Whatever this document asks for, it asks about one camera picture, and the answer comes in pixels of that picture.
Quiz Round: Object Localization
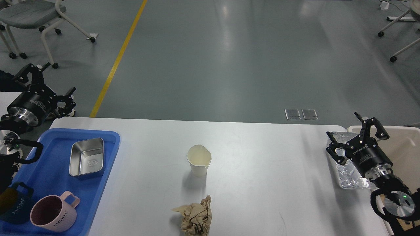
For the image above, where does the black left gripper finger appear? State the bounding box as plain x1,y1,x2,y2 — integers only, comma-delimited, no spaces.
12,62,52,92
52,87,76,118

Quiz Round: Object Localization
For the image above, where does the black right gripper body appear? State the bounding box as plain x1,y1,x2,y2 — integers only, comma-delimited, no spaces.
345,136,393,179

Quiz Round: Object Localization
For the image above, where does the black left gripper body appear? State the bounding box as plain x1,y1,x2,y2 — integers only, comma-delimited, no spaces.
7,88,57,127

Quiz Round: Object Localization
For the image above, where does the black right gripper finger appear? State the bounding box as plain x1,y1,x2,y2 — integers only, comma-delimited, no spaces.
326,131,351,165
354,112,390,141

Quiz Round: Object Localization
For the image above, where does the stainless steel rectangular tin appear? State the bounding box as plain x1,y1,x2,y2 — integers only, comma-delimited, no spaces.
69,138,105,179

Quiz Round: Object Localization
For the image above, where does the dark blue mug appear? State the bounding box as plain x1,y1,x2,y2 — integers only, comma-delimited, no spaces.
0,181,35,225

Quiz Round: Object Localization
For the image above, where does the pink ribbed mug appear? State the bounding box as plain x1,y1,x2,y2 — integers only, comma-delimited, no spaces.
30,191,80,232

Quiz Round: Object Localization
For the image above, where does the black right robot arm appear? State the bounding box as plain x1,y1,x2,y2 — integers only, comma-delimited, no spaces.
326,112,419,236

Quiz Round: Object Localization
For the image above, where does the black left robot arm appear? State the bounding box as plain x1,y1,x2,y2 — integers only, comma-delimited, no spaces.
0,63,76,192

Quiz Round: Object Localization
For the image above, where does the person in dark trousers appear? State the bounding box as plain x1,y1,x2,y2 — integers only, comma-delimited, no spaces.
0,69,76,118

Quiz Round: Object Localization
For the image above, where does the aluminium foil tray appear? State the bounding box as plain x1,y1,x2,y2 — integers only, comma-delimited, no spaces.
327,131,375,189

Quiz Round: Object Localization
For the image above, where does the white side table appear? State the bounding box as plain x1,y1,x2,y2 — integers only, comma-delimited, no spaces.
0,92,25,116

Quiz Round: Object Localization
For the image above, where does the beige plastic bin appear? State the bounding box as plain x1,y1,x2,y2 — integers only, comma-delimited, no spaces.
347,126,420,236

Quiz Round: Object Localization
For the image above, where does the blue plastic tray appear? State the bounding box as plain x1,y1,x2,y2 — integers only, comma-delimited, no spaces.
1,128,120,236

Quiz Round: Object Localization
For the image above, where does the right metal floor plate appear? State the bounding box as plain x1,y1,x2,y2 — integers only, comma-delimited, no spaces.
302,109,319,120

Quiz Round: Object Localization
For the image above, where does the metal floor plate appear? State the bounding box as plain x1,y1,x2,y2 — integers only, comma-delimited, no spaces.
284,109,302,121
302,109,319,120

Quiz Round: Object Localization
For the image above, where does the grey office chair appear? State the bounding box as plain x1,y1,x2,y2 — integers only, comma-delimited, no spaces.
0,0,96,69

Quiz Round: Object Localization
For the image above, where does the left metal floor plate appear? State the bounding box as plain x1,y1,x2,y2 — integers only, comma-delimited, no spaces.
284,109,302,121

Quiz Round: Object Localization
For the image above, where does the white chair base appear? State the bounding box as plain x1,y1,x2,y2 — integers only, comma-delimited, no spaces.
378,0,420,63

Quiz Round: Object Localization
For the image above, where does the white paper cup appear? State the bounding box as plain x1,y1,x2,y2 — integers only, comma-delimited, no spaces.
187,145,212,177

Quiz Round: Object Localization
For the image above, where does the crumpled brown paper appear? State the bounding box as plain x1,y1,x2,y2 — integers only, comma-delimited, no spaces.
171,195,212,236

